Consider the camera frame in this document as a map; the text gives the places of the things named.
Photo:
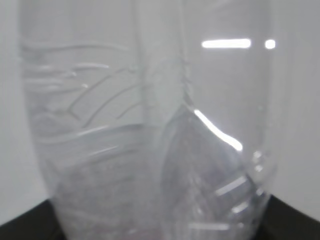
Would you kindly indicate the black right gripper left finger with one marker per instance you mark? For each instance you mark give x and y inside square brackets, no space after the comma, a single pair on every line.
[39,223]

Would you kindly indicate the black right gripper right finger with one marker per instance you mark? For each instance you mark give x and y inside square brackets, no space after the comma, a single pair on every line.
[283,222]

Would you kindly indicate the clear water bottle red label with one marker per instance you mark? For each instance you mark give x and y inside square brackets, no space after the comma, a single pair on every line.
[149,118]

